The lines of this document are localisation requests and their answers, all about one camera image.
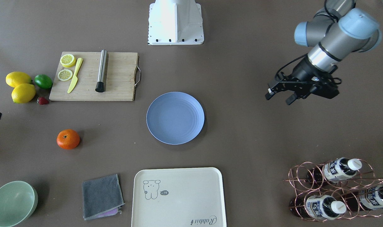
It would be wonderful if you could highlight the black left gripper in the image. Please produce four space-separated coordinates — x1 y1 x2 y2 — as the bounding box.
265 56 340 105

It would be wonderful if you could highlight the orange mandarin fruit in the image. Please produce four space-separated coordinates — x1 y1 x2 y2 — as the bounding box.
56 129 80 149

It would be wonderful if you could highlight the blue round plate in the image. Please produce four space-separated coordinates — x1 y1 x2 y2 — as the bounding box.
146 91 205 145

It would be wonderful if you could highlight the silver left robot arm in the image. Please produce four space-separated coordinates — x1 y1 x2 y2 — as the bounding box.
265 0 382 105

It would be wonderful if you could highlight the yellow lemon near bowl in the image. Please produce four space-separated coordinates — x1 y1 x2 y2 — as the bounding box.
11 83 36 104

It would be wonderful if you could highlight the yellow lemon far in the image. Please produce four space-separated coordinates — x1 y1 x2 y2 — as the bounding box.
5 71 32 88

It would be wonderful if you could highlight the red strawberry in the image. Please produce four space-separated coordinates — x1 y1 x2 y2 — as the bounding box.
36 96 49 105

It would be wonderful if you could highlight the green lime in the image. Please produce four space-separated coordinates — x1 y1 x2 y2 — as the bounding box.
34 74 53 89

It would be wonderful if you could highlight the lemon slice lower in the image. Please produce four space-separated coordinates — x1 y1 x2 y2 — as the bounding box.
57 69 73 81

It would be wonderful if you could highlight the lemon slice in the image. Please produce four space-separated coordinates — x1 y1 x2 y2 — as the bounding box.
59 54 76 68
57 69 73 81

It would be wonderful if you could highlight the yellow plastic knife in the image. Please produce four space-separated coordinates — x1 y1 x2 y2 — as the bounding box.
67 58 83 94

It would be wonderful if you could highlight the lemon slice upper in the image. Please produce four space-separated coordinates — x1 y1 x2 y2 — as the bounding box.
59 54 76 68

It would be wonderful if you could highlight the dark drink bottle front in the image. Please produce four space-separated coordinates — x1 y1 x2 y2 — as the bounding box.
305 157 362 186

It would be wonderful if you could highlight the dark drink bottle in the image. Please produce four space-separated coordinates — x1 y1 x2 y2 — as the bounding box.
305 157 362 186
289 195 347 221
343 185 383 211

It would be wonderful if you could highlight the mint green bowl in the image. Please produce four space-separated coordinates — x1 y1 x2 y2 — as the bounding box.
0 181 38 227

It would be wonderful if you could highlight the steel muddler black tip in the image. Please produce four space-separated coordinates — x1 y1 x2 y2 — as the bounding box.
95 50 109 92

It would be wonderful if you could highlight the dark drink bottle middle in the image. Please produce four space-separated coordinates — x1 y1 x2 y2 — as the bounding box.
289 195 347 221

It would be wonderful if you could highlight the wooden cutting board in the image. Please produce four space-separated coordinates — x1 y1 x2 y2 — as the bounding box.
49 51 140 102

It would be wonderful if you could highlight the dark drink bottle back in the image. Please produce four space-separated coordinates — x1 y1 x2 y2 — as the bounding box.
343 185 383 211

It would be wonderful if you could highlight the grey folded cloth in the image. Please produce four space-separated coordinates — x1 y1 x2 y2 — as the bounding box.
82 174 125 221

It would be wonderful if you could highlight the cream rabbit tray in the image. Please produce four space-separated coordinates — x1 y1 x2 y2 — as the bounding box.
131 167 227 227

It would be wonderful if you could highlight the copper wire bottle rack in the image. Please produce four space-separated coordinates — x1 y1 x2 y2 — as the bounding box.
287 159 383 222

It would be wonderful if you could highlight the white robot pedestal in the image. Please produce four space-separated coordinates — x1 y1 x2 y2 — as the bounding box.
147 0 204 45

